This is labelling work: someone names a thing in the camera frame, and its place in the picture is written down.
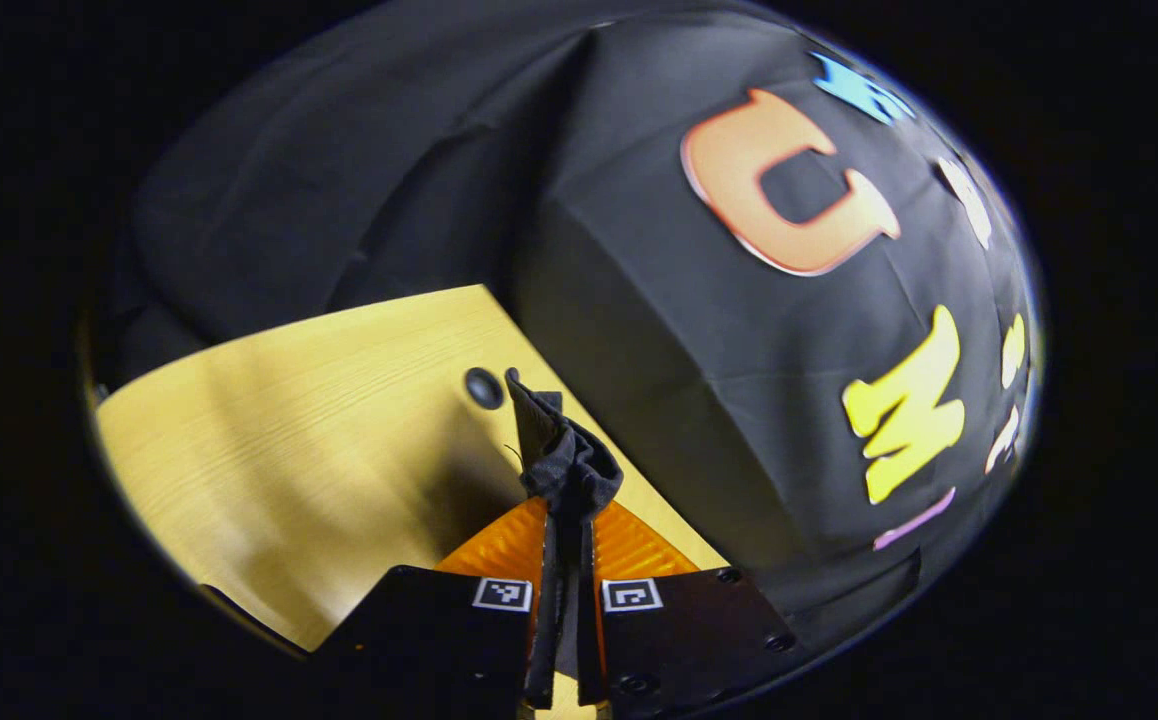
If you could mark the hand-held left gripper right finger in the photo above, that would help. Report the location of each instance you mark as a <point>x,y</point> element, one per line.
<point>699,630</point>

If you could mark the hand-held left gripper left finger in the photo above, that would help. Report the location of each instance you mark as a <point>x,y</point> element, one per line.
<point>439,640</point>

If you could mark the black round table grommet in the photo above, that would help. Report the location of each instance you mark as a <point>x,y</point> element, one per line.
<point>484,388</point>

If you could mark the dark grey jeans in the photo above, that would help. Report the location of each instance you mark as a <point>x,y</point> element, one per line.
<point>569,465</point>

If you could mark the black backdrop cloth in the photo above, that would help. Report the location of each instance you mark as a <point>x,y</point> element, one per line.
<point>639,350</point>

